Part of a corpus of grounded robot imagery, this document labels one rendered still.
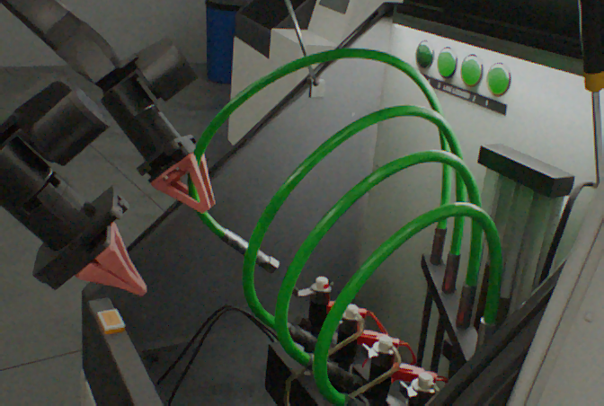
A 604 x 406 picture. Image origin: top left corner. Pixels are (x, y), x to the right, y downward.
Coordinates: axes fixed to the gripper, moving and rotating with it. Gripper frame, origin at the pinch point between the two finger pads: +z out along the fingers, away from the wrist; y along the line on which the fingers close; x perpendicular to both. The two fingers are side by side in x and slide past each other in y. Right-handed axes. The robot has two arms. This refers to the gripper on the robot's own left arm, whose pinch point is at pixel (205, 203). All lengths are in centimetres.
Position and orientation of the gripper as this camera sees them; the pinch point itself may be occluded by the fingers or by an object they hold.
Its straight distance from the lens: 99.5
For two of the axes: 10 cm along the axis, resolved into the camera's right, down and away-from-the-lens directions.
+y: 1.0, -1.3, 9.9
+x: -7.9, 5.9, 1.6
